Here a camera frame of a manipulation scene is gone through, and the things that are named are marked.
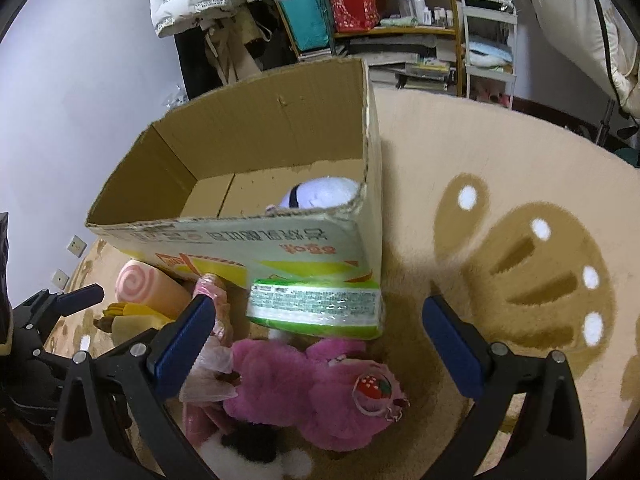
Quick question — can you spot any beige printed rug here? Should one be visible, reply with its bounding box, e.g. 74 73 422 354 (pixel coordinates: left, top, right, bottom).
42 87 640 480

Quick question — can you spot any white round plush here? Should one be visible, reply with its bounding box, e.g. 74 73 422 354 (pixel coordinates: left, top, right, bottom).
265 176 364 214

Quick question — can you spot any white rolling cart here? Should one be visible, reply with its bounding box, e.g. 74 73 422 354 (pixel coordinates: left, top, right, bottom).
459 0 519 107

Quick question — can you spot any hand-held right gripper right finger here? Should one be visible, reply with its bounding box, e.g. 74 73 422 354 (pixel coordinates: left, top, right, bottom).
422 296 587 480

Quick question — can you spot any black and white plush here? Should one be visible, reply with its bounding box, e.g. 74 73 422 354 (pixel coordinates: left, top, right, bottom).
197 422 314 480

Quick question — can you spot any printed cardboard box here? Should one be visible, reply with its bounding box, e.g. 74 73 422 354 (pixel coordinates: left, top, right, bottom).
84 57 385 292

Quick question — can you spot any teal bag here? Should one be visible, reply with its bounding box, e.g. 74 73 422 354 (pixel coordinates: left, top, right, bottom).
275 0 332 54

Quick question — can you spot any pink roll cake plush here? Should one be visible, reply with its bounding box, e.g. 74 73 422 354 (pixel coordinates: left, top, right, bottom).
116 259 193 319

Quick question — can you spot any white cushioned chair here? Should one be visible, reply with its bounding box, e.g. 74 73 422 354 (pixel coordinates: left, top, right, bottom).
520 0 640 161

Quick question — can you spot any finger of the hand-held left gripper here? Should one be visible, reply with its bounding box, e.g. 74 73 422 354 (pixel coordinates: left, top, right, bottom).
50 284 104 317

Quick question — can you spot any pale blue cloth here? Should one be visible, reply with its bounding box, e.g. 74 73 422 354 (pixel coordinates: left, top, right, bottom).
467 40 514 67

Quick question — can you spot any black coat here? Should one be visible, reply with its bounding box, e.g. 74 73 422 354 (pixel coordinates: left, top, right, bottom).
174 2 297 102

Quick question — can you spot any stack of books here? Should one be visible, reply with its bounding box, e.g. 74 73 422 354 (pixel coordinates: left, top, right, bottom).
345 40 459 94

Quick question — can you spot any wooden shelf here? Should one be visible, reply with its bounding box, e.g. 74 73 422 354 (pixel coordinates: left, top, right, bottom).
255 0 464 97

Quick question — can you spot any pink doll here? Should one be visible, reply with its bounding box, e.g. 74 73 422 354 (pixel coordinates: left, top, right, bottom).
180 272 242 407

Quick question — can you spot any pink plush toy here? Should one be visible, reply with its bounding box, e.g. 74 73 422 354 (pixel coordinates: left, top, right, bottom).
475 82 514 109

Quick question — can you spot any beige coat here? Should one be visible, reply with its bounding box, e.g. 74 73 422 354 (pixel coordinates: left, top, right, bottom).
200 10 272 87

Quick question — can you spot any red patterned bag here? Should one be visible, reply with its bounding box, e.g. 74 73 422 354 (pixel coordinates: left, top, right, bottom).
322 0 389 32

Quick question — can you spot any group of white bottles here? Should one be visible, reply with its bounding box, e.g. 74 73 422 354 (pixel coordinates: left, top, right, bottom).
395 0 456 28

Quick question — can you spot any yellow plush toy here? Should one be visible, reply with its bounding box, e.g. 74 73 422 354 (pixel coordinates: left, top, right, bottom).
92 301 174 349

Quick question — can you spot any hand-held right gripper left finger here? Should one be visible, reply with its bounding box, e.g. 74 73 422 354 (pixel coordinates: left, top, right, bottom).
52 294 221 480

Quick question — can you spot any purple bear plush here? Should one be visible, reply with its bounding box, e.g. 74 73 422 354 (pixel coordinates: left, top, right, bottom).
222 337 411 453

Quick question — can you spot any green white plastic packet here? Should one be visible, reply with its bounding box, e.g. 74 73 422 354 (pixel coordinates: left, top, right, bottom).
245 276 385 341

